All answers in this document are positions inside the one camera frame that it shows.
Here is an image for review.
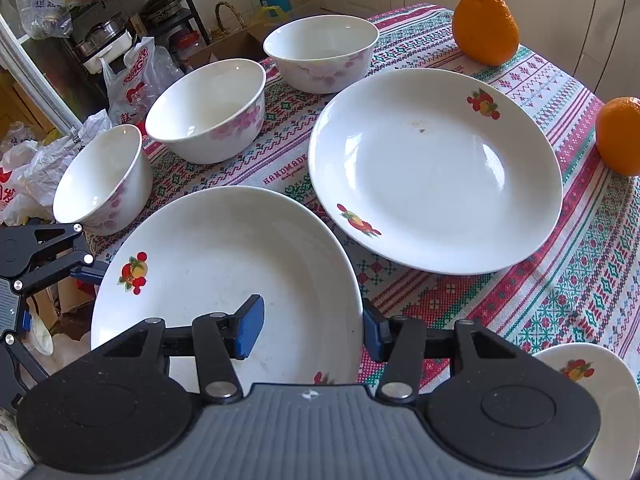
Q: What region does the small white floral bowl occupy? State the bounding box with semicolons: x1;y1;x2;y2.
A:
52;125;153;235

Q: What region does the white plate with fruit print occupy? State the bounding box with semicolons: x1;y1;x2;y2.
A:
91;186;362;389

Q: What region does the black metal kitchen rack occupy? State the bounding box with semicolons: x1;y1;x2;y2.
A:
23;0;210;119

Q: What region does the red white plastic bag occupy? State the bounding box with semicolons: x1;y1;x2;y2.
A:
101;37;184;126

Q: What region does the far white floral bowl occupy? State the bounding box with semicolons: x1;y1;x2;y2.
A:
262;14;380;94

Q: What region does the patterned red green tablecloth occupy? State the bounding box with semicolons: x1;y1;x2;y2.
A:
90;4;639;380

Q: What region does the wicker basket with handle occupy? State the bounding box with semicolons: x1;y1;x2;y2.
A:
184;1;281;68

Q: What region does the bumpy top orange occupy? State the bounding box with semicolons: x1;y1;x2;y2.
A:
451;0;520;66

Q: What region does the orange with green leaf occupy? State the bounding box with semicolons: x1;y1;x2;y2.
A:
596;96;640;177

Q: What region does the large white floral bowl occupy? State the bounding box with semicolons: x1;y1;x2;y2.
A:
145;58;266;165

